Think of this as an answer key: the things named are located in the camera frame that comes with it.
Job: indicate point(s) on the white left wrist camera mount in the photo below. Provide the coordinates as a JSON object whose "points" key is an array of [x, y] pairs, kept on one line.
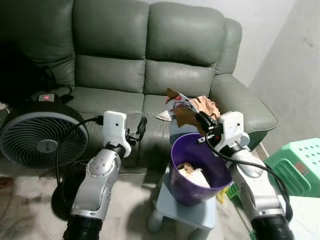
{"points": [[115, 130]]}

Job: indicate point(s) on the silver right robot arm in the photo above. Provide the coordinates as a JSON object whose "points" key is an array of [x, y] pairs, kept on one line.
{"points": [[255, 185]]}

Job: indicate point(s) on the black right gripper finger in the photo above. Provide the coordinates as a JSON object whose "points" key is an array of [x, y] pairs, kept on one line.
{"points": [[204, 120]]}

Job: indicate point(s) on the black fabric bundle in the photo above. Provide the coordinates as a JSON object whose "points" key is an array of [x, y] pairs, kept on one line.
{"points": [[20, 75]]}

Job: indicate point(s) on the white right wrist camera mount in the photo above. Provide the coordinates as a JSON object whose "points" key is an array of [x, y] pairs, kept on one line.
{"points": [[232, 127]]}

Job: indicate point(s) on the white crumpled paper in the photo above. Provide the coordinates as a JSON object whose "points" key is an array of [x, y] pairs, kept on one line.
{"points": [[164, 116]]}

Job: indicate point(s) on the black floor fan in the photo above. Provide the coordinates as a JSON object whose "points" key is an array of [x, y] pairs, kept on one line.
{"points": [[30, 137]]}

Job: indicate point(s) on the purple plastic rubbish bin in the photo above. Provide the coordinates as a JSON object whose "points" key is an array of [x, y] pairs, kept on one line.
{"points": [[192, 192]]}

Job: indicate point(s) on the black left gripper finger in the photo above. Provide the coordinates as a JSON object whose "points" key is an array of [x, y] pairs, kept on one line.
{"points": [[143, 126]]}

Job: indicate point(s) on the power strip with red light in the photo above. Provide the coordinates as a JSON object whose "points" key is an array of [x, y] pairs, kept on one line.
{"points": [[45, 97]]}

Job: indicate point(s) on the green perforated plastic stool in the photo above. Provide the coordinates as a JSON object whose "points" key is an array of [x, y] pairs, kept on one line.
{"points": [[300, 160]]}

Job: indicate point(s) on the yellow plastic item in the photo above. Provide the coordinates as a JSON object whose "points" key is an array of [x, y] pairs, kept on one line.
{"points": [[224, 195]]}

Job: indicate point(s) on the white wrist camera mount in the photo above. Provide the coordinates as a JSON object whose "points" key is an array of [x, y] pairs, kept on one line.
{"points": [[232, 127], [115, 130]]}

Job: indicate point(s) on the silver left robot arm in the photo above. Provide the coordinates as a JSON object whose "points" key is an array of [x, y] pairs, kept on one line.
{"points": [[100, 175]]}

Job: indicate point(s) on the grey-green leather sofa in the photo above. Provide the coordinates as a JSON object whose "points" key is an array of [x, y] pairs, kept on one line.
{"points": [[125, 75]]}

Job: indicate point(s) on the cardboard and paper trash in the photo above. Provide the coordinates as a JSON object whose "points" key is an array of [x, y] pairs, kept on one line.
{"points": [[196, 176]]}

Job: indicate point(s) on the peach crumpled cloth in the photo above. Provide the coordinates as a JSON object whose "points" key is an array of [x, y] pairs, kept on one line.
{"points": [[206, 106]]}

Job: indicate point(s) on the light blue plastic stool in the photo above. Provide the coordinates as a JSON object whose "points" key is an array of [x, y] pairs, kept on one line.
{"points": [[187, 212]]}

